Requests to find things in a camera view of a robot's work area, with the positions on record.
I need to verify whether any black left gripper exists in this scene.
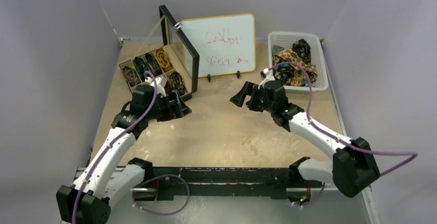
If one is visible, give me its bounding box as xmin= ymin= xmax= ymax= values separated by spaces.
xmin=145 ymin=90 xmax=190 ymax=122

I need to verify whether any dark red patterned tie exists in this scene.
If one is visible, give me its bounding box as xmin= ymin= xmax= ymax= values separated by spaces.
xmin=164 ymin=82 xmax=174 ymax=100

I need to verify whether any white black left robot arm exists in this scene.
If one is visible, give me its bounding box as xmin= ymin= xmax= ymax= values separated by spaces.
xmin=56 ymin=83 xmax=191 ymax=223

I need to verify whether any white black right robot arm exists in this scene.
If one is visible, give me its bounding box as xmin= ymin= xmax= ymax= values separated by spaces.
xmin=230 ymin=80 xmax=382 ymax=198

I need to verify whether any beige compartment tie box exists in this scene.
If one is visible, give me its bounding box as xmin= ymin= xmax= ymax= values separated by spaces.
xmin=119 ymin=42 xmax=194 ymax=101

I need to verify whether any rolled grey tie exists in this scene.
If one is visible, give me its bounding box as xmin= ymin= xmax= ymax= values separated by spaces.
xmin=144 ymin=53 xmax=162 ymax=76

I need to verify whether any yellow framed whiteboard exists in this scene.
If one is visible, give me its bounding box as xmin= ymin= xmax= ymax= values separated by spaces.
xmin=181 ymin=13 xmax=256 ymax=78

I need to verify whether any rolled yellow tie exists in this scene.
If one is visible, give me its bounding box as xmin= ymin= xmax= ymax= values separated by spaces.
xmin=155 ymin=48 xmax=172 ymax=72

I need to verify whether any rolled blue tie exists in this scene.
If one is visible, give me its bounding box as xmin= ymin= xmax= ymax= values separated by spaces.
xmin=133 ymin=57 xmax=148 ymax=82

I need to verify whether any rolled brown striped tie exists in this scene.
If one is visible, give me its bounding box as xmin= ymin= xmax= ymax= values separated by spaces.
xmin=122 ymin=66 xmax=141 ymax=87

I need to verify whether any orange floral tie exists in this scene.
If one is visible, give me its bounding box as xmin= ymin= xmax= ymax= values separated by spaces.
xmin=273 ymin=48 xmax=318 ymax=87

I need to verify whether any black tie box lid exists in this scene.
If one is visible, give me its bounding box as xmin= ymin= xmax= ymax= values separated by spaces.
xmin=158 ymin=5 xmax=200 ymax=96

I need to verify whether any white plastic basket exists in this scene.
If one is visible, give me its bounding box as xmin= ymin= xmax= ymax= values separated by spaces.
xmin=268 ymin=31 xmax=329 ymax=93

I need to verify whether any dark blue patterned tie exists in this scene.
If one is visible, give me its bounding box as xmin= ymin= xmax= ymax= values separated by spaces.
xmin=292 ymin=39 xmax=311 ymax=64

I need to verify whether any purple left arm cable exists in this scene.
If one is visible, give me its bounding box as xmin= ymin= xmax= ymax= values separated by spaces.
xmin=72 ymin=71 xmax=158 ymax=224

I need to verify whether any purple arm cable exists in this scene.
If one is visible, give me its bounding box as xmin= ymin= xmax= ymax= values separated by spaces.
xmin=267 ymin=62 xmax=418 ymax=177
xmin=72 ymin=71 xmax=158 ymax=224

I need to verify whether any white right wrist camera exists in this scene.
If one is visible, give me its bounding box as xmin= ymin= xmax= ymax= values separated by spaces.
xmin=258 ymin=68 xmax=275 ymax=89

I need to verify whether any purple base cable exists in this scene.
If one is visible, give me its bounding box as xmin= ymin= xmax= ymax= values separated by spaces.
xmin=132 ymin=174 xmax=191 ymax=216

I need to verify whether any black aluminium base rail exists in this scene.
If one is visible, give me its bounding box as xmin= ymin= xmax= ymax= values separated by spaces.
xmin=72 ymin=166 xmax=372 ymax=203

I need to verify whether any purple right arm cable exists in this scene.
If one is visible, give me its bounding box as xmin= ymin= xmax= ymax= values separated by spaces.
xmin=267 ymin=62 xmax=418 ymax=177

